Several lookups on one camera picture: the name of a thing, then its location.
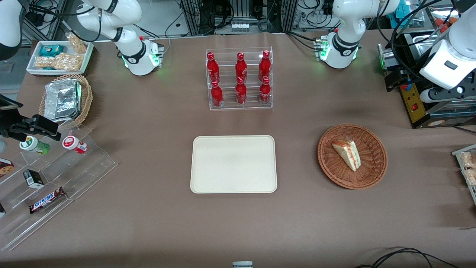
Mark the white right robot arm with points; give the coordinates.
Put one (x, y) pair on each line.
(130, 41)

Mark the black food warmer cabinet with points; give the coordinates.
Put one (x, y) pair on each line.
(418, 115)

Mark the large clear peanut bag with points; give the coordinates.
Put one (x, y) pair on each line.
(63, 62)

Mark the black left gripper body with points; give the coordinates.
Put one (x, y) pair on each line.
(397, 79)

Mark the steel warmer pan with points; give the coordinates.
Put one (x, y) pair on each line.
(424, 41)

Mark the aluminium frame rack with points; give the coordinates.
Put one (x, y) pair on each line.
(191, 18)

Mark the brown round wicker basket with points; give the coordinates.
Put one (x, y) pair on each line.
(372, 163)

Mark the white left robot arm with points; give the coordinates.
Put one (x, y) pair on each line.
(346, 22)

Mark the grey device with label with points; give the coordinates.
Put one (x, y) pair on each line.
(242, 265)

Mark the teal box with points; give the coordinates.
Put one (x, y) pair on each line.
(402, 12)

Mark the silver foil container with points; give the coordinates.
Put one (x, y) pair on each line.
(61, 98)

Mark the dark snack packet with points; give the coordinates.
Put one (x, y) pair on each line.
(2, 211)

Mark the red packaged food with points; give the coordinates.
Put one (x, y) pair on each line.
(444, 24)

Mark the clear acrylic step shelf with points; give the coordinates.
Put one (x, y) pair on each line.
(93, 163)

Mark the Snickers chocolate bar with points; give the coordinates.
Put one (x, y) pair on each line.
(46, 201)

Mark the white power strip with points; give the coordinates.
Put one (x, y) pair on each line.
(240, 26)

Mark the small clear peanut bag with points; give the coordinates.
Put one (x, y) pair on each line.
(78, 44)

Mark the teal snack packet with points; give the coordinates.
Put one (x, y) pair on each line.
(51, 50)

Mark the small black carton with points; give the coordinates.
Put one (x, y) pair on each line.
(34, 178)

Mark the red emergency stop button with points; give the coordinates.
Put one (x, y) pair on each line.
(408, 88)

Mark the red cola bottle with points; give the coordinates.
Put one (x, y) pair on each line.
(212, 69)
(216, 96)
(264, 93)
(264, 67)
(241, 93)
(241, 69)

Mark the light tan wicker basket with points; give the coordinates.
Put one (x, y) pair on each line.
(87, 100)

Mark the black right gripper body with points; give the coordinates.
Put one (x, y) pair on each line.
(8, 124)

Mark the triangular sandwich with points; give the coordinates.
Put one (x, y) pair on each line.
(347, 154)

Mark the white rectangular snack tray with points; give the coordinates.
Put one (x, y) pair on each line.
(87, 56)

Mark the silver cylinder with green edge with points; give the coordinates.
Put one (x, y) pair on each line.
(388, 57)

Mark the clear bagged snack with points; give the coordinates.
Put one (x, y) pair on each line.
(470, 177)
(468, 159)

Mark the clear acrylic bottle rack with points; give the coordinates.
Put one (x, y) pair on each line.
(253, 105)

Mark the red-labelled small bottle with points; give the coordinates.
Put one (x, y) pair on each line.
(74, 144)

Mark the brown cookie box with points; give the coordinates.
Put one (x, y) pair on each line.
(5, 168)

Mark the cream rectangular tray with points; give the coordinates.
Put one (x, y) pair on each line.
(215, 167)

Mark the green-labelled cup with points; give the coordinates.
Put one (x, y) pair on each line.
(35, 146)

